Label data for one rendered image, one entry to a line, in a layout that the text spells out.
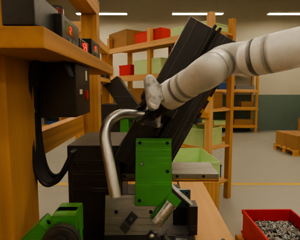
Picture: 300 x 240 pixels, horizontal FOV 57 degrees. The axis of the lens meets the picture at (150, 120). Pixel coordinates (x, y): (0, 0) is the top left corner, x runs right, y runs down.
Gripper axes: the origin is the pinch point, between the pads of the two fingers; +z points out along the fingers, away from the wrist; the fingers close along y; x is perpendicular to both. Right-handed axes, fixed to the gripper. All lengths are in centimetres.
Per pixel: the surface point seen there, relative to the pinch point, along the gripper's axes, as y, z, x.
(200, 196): -27, 39, -54
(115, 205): -25.0, 15.7, 3.5
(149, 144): -8.2, 5.3, -5.1
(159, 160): -13.5, 4.5, -7.7
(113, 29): 546, 645, -359
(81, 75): 12.3, 4.3, 16.1
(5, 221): -25.2, 7.5, 35.2
